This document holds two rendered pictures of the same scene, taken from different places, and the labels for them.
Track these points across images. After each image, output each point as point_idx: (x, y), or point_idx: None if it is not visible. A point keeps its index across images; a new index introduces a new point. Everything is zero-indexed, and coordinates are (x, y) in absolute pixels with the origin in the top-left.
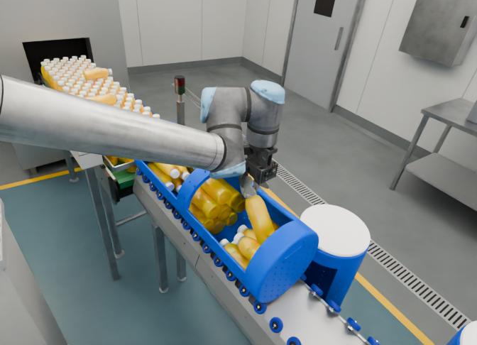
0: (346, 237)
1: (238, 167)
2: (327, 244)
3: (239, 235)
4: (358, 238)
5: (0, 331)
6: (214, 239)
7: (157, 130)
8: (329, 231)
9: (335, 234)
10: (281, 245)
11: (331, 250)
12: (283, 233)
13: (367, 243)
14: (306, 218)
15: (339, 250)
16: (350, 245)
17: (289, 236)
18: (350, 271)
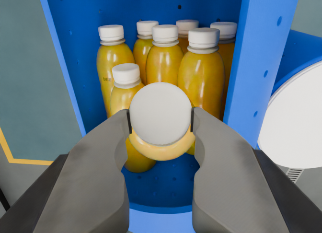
0: (312, 144)
1: None
2: (273, 138)
3: (121, 79)
4: (321, 155)
5: None
6: (59, 53)
7: None
8: (307, 123)
9: (307, 132)
10: (129, 227)
11: (265, 147)
12: (150, 223)
13: (320, 165)
14: (316, 78)
15: (275, 153)
16: (298, 155)
17: (157, 232)
18: None
